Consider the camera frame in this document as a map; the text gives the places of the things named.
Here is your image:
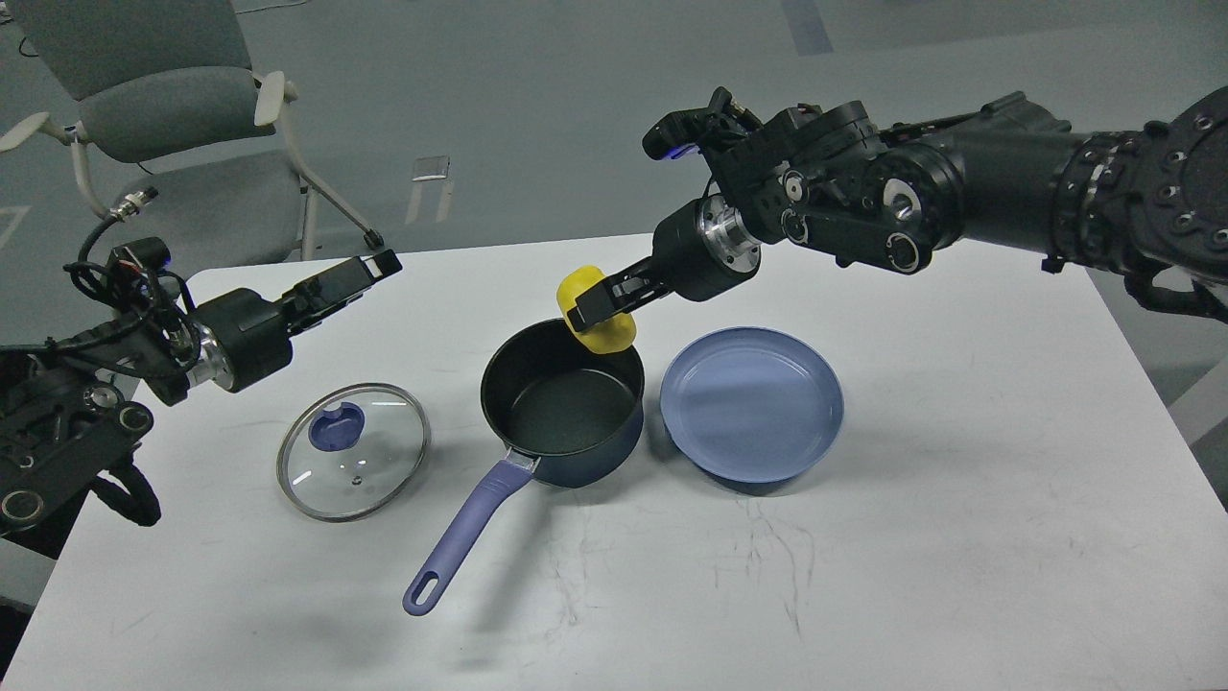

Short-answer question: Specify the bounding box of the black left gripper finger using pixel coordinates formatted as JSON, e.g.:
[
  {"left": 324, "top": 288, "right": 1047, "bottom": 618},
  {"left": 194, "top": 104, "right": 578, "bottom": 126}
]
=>
[{"left": 279, "top": 250, "right": 403, "bottom": 333}]

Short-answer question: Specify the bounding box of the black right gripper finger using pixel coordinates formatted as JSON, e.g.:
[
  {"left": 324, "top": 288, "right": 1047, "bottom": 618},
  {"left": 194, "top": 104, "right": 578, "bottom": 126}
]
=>
[
  {"left": 566, "top": 284, "right": 673, "bottom": 333},
  {"left": 600, "top": 257, "right": 663, "bottom": 295}
]

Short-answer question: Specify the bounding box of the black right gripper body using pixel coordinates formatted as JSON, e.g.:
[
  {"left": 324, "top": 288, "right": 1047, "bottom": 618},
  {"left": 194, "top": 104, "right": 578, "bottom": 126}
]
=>
[{"left": 650, "top": 198, "right": 763, "bottom": 301}]

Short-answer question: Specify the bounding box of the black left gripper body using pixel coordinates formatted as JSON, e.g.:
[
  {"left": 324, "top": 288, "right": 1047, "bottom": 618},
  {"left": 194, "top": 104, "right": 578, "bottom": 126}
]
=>
[{"left": 188, "top": 288, "right": 295, "bottom": 393}]

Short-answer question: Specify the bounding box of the yellow toy potato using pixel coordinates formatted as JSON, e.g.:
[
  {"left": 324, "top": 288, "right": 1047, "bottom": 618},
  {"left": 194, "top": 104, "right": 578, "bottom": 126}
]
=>
[{"left": 556, "top": 264, "right": 637, "bottom": 355}]

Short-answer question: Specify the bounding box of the glass pot lid purple knob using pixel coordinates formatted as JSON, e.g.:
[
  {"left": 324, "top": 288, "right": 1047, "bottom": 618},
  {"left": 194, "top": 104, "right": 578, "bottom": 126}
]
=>
[{"left": 275, "top": 382, "right": 433, "bottom": 522}]

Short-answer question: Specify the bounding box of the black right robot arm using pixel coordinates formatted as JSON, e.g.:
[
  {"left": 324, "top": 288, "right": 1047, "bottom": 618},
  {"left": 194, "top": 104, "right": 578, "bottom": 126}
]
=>
[{"left": 560, "top": 87, "right": 1227, "bottom": 334}]

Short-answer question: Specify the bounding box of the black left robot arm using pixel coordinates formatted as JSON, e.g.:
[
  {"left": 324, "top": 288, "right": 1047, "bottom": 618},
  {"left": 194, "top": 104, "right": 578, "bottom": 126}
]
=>
[{"left": 1, "top": 187, "right": 402, "bottom": 535}]

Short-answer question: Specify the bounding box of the blue plate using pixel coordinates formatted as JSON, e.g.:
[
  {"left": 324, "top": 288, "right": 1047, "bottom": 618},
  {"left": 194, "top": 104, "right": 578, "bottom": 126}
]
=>
[{"left": 659, "top": 326, "right": 845, "bottom": 486}]

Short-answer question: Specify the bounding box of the grey office chair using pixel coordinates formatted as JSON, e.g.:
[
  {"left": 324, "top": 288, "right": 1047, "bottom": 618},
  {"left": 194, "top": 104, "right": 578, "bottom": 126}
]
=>
[{"left": 2, "top": 1, "right": 386, "bottom": 279}]

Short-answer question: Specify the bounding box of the dark blue saucepan purple handle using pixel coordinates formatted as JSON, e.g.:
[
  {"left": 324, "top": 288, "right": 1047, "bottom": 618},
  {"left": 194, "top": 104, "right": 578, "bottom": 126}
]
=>
[{"left": 402, "top": 319, "right": 646, "bottom": 616}]

